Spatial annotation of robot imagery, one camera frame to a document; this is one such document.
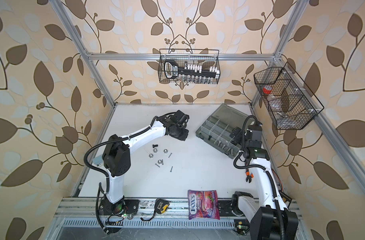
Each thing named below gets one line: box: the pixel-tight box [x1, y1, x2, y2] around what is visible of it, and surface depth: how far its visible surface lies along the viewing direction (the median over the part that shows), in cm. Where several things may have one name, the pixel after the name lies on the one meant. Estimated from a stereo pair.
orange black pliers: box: [245, 168, 254, 183], surface depth 86 cm
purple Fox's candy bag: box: [187, 189, 220, 220], surface depth 75 cm
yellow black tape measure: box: [140, 198, 170, 221], surface depth 74 cm
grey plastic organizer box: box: [195, 103, 246, 159], surface depth 104 cm
